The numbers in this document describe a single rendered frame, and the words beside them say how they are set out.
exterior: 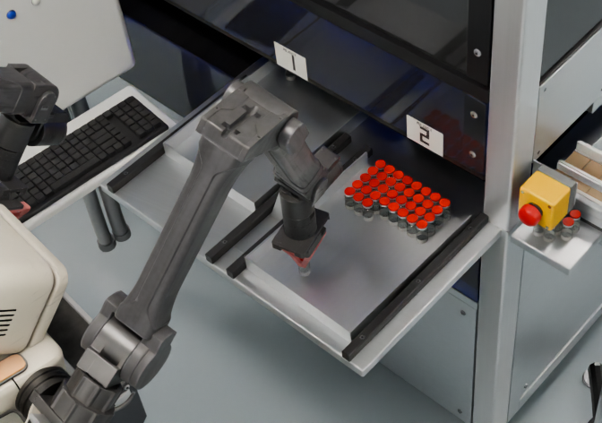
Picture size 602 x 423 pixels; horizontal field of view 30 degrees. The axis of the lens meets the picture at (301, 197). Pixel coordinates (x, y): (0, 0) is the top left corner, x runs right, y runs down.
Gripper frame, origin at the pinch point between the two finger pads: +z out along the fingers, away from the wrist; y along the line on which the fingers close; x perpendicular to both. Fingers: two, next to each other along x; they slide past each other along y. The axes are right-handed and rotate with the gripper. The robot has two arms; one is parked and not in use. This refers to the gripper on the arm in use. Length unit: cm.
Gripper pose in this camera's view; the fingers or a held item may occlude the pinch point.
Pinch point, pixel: (305, 259)
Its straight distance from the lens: 204.0
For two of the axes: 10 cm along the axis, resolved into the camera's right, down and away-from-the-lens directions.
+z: 0.8, 6.4, 7.6
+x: -8.8, -3.1, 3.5
